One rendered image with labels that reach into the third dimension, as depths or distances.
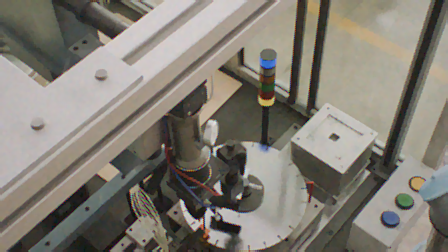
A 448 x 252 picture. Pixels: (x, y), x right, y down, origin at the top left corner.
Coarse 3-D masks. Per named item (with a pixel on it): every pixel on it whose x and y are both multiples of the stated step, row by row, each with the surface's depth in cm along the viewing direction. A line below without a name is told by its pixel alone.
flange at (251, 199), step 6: (252, 180) 162; (258, 180) 162; (246, 192) 159; (252, 192) 160; (258, 192) 160; (264, 192) 160; (246, 198) 159; (252, 198) 159; (258, 198) 159; (246, 204) 158; (252, 204) 158; (258, 204) 158; (240, 210) 158; (246, 210) 158
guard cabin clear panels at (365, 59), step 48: (144, 0) 229; (336, 0) 161; (384, 0) 150; (288, 48) 188; (336, 48) 173; (384, 48) 160; (336, 96) 186; (384, 96) 172; (432, 96) 159; (384, 144) 185
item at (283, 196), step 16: (224, 144) 171; (256, 144) 171; (256, 160) 167; (272, 160) 167; (288, 160) 167; (256, 176) 164; (272, 176) 164; (288, 176) 164; (272, 192) 161; (288, 192) 161; (304, 192) 161; (208, 208) 159; (224, 208) 159; (256, 208) 158; (272, 208) 158; (288, 208) 158; (304, 208) 158; (192, 224) 156; (208, 224) 156; (224, 224) 156; (240, 224) 156; (256, 224) 156; (272, 224) 156; (288, 224) 155; (208, 240) 153; (224, 240) 153; (240, 240) 153; (256, 240) 153; (272, 240) 153
